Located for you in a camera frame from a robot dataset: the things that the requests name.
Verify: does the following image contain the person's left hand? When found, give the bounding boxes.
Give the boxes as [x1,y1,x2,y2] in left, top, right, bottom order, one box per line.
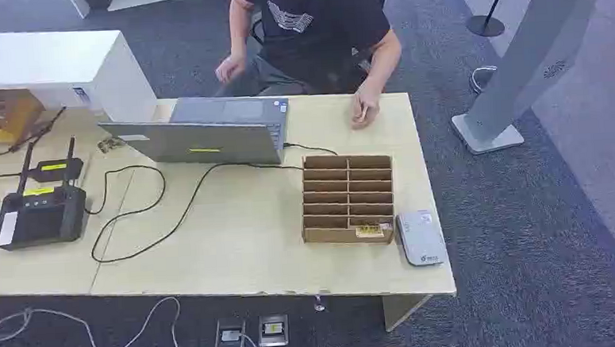
[348,81,385,131]

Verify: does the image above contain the person's right hand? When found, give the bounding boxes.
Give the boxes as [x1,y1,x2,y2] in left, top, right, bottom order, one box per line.
[213,52,248,85]

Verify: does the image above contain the grey laptop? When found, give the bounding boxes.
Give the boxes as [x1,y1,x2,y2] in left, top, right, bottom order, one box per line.
[97,92,293,175]

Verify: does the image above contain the person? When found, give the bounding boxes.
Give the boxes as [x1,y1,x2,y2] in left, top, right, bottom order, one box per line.
[210,0,407,137]

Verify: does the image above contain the wooden card box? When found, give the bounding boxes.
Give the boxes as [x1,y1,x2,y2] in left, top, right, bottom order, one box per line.
[298,151,398,250]

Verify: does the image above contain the card with yellow print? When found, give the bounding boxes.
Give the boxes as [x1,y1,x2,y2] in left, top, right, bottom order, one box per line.
[354,221,394,240]

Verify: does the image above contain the small metal key bunch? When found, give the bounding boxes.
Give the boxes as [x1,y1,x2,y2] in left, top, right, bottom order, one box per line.
[96,136,127,155]

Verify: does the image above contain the grey flat card reader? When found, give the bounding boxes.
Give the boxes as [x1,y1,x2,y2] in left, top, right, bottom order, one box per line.
[394,208,450,269]

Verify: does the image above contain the grey standing pillar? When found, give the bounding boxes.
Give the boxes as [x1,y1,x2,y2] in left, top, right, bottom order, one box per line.
[444,0,603,157]

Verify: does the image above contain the white cabinet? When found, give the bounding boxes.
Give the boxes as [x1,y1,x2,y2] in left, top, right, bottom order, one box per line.
[0,23,160,132]

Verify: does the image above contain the black adapter with yellow label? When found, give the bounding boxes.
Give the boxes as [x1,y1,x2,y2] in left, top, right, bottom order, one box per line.
[26,156,86,185]

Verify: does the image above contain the pale desk leg panel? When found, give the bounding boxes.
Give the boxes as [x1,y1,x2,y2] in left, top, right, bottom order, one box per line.
[382,293,435,334]

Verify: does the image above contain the black controller with antennas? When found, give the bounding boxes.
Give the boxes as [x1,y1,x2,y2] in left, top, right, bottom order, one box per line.
[0,134,90,253]

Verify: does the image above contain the open floor socket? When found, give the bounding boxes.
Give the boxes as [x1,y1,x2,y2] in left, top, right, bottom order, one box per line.
[256,313,290,347]

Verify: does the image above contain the floor socket with white plug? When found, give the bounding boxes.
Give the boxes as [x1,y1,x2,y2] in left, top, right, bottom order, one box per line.
[213,317,248,347]

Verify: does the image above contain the short black laptop cable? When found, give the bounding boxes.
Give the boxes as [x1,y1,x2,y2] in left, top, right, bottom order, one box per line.
[283,139,339,160]

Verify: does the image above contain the coiled white cable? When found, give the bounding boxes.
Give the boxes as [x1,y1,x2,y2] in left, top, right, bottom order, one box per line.
[468,64,501,96]

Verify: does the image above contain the black stanchion post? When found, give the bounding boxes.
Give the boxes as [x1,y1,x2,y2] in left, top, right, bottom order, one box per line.
[463,0,518,40]

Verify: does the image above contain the long black cable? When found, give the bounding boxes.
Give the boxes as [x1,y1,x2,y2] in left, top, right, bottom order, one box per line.
[83,156,309,265]

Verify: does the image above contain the black cable with plug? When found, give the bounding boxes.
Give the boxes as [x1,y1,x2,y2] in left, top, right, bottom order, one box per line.
[0,106,70,157]

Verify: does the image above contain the white floor cable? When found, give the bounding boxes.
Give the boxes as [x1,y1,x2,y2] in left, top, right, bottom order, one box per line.
[0,291,275,347]

